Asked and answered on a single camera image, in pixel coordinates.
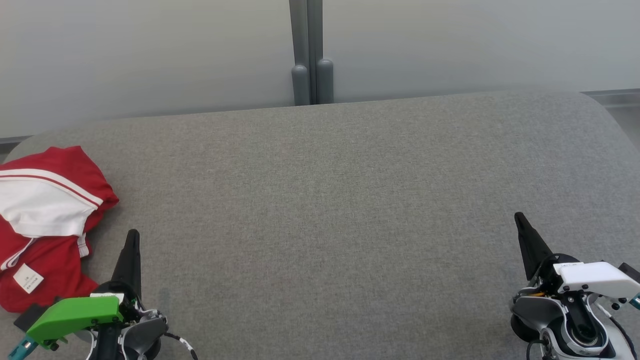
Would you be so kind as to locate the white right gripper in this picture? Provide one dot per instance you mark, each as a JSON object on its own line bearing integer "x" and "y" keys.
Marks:
{"x": 595, "y": 277}

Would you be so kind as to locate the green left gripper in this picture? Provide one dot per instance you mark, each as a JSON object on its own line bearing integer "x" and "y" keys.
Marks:
{"x": 75, "y": 315}

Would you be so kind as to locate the red Bulls jersey white sleeves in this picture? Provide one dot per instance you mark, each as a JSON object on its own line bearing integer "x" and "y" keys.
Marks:
{"x": 45, "y": 260}

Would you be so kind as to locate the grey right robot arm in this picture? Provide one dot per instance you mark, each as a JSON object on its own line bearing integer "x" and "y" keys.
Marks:
{"x": 575, "y": 330}

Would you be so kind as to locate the grey fabric sofa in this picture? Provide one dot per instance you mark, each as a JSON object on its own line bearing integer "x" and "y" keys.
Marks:
{"x": 320, "y": 225}

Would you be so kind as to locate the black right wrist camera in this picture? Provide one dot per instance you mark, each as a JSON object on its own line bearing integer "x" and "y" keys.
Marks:
{"x": 631, "y": 272}

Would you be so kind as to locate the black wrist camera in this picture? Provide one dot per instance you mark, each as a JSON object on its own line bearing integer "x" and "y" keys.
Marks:
{"x": 30, "y": 317}
{"x": 631, "y": 272}

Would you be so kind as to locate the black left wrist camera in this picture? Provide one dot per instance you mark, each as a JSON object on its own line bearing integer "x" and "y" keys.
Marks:
{"x": 30, "y": 317}

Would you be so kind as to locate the grey wall base rail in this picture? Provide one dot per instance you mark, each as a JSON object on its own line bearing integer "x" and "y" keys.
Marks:
{"x": 615, "y": 97}
{"x": 12, "y": 140}

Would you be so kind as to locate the grey cylinder post foot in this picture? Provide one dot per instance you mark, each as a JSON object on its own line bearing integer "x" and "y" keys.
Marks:
{"x": 325, "y": 82}
{"x": 300, "y": 87}

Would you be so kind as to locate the grey vertical partition post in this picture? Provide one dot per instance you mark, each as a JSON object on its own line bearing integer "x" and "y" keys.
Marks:
{"x": 306, "y": 30}

